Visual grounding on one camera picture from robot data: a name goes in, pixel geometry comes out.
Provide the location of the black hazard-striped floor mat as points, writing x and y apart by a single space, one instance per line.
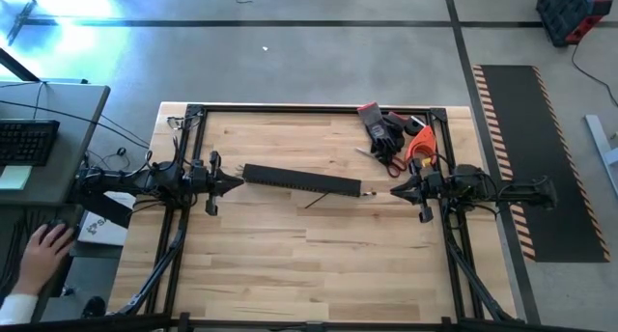
541 129

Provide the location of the grey metal beam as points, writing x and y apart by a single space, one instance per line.
601 144

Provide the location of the person's hand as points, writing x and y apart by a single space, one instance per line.
43 259

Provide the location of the black aluminium table frame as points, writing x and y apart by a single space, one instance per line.
314 109

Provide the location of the black tape roll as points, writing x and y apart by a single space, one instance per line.
414 126

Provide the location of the black stand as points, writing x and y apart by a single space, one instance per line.
21 18

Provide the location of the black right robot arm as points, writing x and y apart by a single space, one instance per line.
483 187

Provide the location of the pale green notepad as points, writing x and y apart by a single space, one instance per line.
14 177

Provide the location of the grey desk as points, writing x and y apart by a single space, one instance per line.
72 119

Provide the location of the black and red toolbox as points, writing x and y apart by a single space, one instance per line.
570 13

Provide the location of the black monitor edge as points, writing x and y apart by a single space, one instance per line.
19 66

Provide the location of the grey work glove red cuff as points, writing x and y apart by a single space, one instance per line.
397 129
379 129

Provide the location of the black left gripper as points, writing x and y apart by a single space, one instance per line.
212 182

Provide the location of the person's forearm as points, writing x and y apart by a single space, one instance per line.
17 310

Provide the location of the white cardboard box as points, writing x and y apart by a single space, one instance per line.
101 228

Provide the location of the person's shoe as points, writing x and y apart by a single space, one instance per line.
94 307

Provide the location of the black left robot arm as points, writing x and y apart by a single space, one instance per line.
145 180

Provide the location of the black keyboard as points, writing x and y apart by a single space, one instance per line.
26 141

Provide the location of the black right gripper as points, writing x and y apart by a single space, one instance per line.
429 187

